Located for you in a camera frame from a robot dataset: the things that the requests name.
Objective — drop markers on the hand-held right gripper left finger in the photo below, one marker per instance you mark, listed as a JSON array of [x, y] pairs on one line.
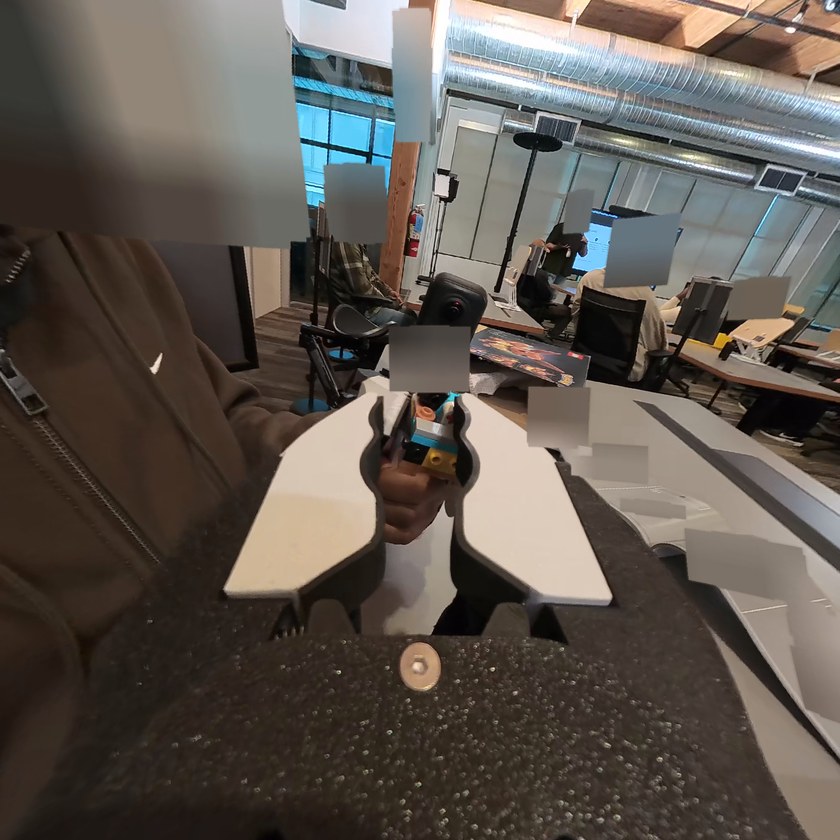
[[308, 518]]

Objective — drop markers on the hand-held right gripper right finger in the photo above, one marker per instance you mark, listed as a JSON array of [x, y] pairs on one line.
[[531, 518]]

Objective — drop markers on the person's brown jacket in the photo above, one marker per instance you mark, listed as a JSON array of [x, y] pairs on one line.
[[98, 394]]

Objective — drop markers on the open instruction booklet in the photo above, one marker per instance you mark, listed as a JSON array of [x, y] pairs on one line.
[[768, 630]]

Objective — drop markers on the black floor lamp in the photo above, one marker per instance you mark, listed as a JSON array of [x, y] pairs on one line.
[[537, 139]]

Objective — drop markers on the wall display screen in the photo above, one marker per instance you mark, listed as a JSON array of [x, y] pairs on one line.
[[598, 249]]

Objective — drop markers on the small duct vent grille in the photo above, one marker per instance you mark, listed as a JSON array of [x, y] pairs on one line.
[[781, 178], [558, 127]]

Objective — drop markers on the black tripod with blue base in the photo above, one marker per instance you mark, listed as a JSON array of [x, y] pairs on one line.
[[321, 364]]

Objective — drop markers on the black office chair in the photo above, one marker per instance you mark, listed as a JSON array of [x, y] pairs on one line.
[[613, 328]]

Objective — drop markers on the black toy set box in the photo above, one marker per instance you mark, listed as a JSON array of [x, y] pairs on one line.
[[525, 354]]

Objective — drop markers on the grey monitor on stand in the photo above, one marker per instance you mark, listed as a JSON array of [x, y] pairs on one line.
[[705, 308]]

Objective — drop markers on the wooden office desk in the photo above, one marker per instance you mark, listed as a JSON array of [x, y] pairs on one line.
[[774, 374], [499, 315]]

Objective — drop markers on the person's left hand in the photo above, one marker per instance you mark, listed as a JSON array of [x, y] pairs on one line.
[[407, 505]]

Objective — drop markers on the black framed panel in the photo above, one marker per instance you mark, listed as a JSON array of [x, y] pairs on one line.
[[243, 308]]

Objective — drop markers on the light panel on stand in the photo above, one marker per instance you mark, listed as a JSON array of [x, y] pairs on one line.
[[446, 186]]

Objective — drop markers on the silver ventilation duct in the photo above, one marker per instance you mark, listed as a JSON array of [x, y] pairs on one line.
[[623, 65], [656, 154]]

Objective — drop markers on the person's left forearm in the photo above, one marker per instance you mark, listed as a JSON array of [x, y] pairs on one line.
[[282, 413]]

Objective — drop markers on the grey desk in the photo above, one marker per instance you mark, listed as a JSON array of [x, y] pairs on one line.
[[722, 420]]

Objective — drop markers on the black stool chair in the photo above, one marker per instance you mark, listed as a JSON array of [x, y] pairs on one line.
[[358, 321]]

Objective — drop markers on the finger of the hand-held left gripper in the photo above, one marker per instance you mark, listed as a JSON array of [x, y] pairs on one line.
[[399, 413]]

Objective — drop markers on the wooden column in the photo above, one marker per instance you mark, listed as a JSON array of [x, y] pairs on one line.
[[400, 190]]

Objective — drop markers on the red fire extinguisher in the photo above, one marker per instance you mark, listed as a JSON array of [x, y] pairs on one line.
[[415, 233]]

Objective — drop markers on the beige backed monitor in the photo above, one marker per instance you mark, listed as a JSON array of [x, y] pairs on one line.
[[761, 328]]

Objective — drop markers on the colourful toy brick model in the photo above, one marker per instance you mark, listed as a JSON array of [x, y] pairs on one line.
[[438, 463]]

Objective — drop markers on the yellow plastic bin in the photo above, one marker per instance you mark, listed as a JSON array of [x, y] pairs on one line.
[[724, 340]]

